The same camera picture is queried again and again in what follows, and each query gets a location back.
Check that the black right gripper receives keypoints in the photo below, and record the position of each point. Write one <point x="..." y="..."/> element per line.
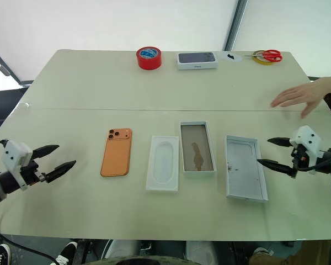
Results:
<point x="300" y="157"/>

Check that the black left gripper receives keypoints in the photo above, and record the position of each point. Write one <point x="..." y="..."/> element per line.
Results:
<point x="31" y="172"/>

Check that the white phone box lid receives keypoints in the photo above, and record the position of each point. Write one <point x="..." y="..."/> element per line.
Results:
<point x="244" y="171"/>

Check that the orange smartphone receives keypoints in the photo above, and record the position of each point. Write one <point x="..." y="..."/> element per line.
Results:
<point x="116" y="157"/>

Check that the white moulded insert tray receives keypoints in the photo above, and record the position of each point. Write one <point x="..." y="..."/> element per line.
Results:
<point x="162" y="165"/>

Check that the white phone box base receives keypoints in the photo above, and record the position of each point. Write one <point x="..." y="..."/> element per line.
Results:
<point x="197" y="149"/>

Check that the white box with dark phone print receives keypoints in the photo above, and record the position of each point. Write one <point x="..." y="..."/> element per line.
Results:
<point x="197" y="59"/>

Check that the person's bare hand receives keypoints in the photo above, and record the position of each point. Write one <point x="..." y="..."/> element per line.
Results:
<point x="306" y="95"/>

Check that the yellow tape roll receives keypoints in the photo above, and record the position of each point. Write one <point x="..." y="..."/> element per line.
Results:
<point x="262" y="62"/>

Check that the brown trousers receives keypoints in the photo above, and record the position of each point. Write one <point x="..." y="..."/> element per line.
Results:
<point x="300" y="254"/>

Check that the small black object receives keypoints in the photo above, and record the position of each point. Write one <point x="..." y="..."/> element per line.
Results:
<point x="230" y="57"/>

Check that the white rounded shell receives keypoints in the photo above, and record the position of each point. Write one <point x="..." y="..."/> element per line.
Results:
<point x="201" y="249"/>
<point x="121" y="248"/>

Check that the grey window pillar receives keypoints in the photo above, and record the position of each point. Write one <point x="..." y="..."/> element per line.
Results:
<point x="235" y="25"/>

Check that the red tape roll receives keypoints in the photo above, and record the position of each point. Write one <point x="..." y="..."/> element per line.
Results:
<point x="149" y="62"/>

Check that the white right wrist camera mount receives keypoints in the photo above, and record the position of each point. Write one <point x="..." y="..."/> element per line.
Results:
<point x="309" y="139"/>

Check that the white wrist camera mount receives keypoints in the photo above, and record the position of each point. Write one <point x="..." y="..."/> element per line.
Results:
<point x="14" y="156"/>
<point x="309" y="139"/>

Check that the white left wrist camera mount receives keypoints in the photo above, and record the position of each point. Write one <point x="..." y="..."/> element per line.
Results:
<point x="14" y="156"/>

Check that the dark window frame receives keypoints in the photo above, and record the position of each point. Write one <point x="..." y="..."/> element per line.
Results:
<point x="8" y="69"/>

